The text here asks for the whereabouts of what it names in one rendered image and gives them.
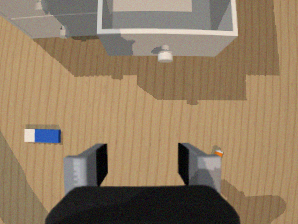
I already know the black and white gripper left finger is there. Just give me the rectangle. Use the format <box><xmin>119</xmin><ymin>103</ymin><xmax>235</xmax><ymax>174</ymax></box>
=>
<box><xmin>63</xmin><ymin>143</ymin><xmax>108</xmax><ymax>195</ymax></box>

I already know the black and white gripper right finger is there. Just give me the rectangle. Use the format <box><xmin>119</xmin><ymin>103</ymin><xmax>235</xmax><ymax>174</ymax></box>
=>
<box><xmin>178</xmin><ymin>143</ymin><xmax>221</xmax><ymax>194</ymax></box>

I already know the blue and white eraser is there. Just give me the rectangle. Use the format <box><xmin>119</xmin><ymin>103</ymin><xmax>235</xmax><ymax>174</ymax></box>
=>
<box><xmin>24</xmin><ymin>129</ymin><xmax>61</xmax><ymax>143</ymax></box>

